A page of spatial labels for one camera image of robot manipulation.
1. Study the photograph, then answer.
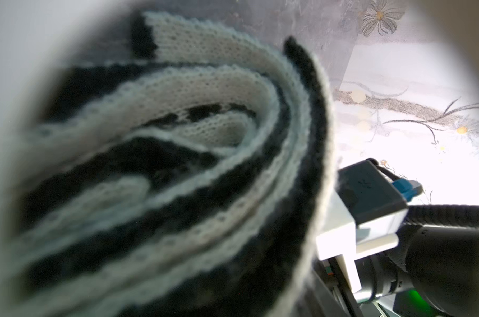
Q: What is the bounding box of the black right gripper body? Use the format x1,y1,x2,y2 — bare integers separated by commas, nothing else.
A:
302,261,364,317

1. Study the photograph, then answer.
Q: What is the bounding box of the black white houndstooth scarf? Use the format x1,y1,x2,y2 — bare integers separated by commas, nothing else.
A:
2,11,336,316

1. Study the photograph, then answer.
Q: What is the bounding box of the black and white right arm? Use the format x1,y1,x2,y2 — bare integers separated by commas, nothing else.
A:
293,226,479,316

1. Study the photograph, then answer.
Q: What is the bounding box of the black corrugated cable conduit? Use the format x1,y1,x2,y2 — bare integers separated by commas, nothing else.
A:
403,203,479,231

